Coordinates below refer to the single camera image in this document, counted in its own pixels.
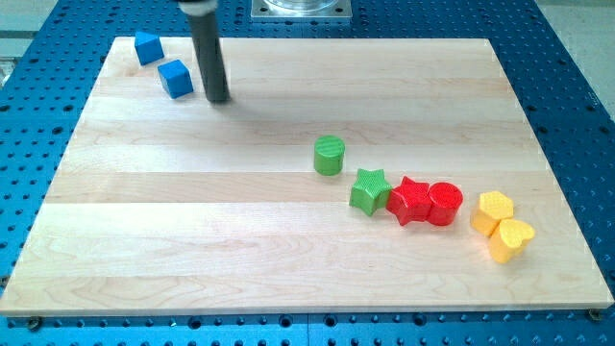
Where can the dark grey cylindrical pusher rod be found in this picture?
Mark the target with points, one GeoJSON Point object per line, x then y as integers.
{"type": "Point", "coordinates": [206, 42]}

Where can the white rod holder collar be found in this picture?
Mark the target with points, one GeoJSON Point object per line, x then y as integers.
{"type": "Point", "coordinates": [198, 7]}

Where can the blue cube block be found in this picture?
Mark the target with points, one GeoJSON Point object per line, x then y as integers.
{"type": "Point", "coordinates": [175, 78]}

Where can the blue triangle block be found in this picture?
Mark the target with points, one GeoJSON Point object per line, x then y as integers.
{"type": "Point", "coordinates": [148, 48]}

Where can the blue perforated table plate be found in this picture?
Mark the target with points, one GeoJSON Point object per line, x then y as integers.
{"type": "Point", "coordinates": [43, 99]}

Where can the green cylinder block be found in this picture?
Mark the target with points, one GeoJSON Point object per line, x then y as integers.
{"type": "Point", "coordinates": [329, 153]}

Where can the light wooden board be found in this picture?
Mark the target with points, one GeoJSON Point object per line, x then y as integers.
{"type": "Point", "coordinates": [166, 206]}

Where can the green star block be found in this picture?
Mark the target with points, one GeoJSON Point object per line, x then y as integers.
{"type": "Point", "coordinates": [370, 191]}

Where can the red star block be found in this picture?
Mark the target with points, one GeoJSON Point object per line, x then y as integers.
{"type": "Point", "coordinates": [410, 201]}

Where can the red cylinder block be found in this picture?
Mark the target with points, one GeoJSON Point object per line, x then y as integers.
{"type": "Point", "coordinates": [445, 199]}

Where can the yellow hexagon block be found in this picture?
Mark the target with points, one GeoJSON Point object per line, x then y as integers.
{"type": "Point", "coordinates": [491, 208]}

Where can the yellow heart block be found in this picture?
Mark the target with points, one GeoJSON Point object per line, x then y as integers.
{"type": "Point", "coordinates": [509, 239]}

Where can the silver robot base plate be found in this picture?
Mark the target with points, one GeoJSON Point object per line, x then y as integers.
{"type": "Point", "coordinates": [301, 9]}

